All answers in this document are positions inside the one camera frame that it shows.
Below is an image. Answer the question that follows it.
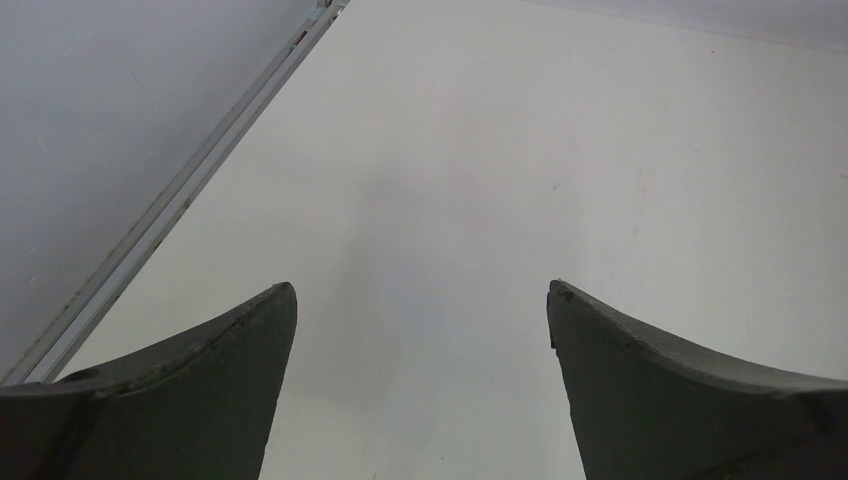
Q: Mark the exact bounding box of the aluminium frame profile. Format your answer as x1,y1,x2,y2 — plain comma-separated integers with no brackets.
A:
1,1,344,386

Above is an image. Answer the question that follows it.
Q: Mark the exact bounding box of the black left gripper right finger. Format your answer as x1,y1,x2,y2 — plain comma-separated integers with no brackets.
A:
546,280,847,479

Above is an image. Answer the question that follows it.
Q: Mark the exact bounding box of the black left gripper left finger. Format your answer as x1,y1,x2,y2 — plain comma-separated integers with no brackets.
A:
1,283,297,479

